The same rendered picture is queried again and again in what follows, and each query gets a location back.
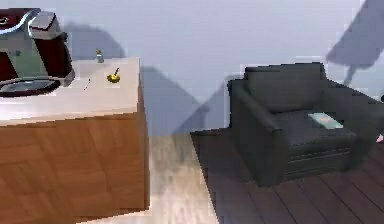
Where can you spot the wooden cabinet with pale top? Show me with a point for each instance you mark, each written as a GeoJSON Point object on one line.
{"type": "Point", "coordinates": [73, 160]}

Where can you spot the dark red coffee machine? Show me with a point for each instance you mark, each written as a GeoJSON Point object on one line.
{"type": "Point", "coordinates": [30, 50]}

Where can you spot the small yellow bowl with stick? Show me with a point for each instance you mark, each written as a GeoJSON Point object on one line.
{"type": "Point", "coordinates": [113, 78]}

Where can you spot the thin dark pen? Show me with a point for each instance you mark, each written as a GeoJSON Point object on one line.
{"type": "Point", "coordinates": [87, 84]}

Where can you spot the small pink and black object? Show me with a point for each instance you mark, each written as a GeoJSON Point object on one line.
{"type": "Point", "coordinates": [380, 137]}

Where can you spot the pale teal book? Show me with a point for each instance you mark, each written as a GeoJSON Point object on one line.
{"type": "Point", "coordinates": [325, 120]}

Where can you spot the dark grey armchair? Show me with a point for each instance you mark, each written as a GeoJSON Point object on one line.
{"type": "Point", "coordinates": [266, 133]}

